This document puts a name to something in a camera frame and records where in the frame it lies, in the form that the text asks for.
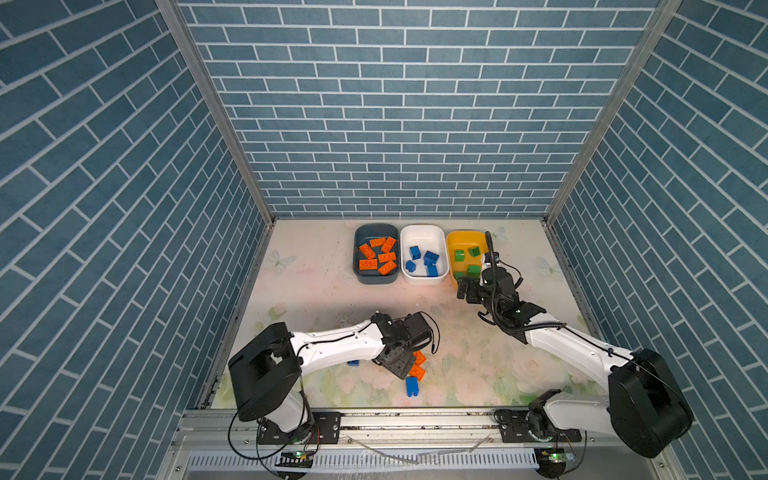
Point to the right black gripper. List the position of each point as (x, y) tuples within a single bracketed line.
[(474, 284)]

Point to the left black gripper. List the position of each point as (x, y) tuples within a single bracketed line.
[(403, 367)]

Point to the blue lego bottom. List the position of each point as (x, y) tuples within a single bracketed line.
[(412, 386)]

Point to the orange lego pair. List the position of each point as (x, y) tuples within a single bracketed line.
[(368, 265)]

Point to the orange lego brick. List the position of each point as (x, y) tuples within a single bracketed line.
[(367, 251)]

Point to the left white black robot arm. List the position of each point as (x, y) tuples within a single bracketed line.
[(266, 373)]

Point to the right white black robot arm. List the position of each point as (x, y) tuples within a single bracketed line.
[(642, 405)]

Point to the yellow plastic bin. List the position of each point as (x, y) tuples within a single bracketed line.
[(463, 240)]

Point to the white plastic bin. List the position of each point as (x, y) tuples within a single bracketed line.
[(427, 238)]

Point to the dark teal plastic bin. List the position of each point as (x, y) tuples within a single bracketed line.
[(362, 235)]

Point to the left green circuit board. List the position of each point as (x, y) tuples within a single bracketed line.
[(295, 459)]

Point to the green circuit board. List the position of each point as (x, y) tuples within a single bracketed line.
[(551, 463), (295, 459)]

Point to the right green circuit board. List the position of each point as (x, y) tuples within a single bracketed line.
[(551, 463)]

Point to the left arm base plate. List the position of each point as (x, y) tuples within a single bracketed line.
[(324, 428)]

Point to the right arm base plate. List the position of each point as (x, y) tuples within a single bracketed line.
[(521, 426)]

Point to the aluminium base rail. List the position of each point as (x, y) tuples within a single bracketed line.
[(444, 427)]

